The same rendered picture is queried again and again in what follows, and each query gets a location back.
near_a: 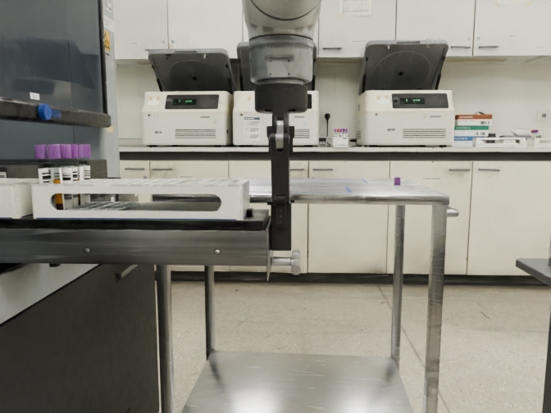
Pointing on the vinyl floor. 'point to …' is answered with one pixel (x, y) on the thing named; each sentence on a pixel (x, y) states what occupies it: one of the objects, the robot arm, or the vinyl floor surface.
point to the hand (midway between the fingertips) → (281, 226)
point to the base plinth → (357, 278)
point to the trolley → (300, 389)
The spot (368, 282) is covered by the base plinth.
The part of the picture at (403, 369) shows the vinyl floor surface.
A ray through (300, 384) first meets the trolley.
